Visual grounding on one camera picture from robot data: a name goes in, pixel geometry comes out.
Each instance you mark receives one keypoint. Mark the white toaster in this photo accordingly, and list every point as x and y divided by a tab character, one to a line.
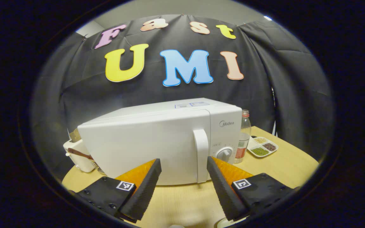
76	161

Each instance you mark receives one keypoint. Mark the black backdrop cloth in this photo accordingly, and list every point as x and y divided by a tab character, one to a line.
280	79

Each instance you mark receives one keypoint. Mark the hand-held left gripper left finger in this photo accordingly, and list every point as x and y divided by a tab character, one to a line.
144	193

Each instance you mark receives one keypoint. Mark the white microwave oven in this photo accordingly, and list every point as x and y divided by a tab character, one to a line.
144	142

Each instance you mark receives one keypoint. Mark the white power strip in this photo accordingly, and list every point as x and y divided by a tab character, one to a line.
225	222

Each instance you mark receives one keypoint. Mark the white divided dish of beans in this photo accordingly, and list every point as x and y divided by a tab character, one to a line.
261	147

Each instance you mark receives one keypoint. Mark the brown toast slice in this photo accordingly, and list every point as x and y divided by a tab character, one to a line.
74	135

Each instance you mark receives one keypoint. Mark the small ceiling light panel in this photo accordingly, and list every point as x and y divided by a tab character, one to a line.
268	18

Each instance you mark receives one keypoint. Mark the clear bottle with red label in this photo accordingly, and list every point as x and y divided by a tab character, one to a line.
242	142

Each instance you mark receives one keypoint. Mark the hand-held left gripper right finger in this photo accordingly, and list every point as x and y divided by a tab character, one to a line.
225	196

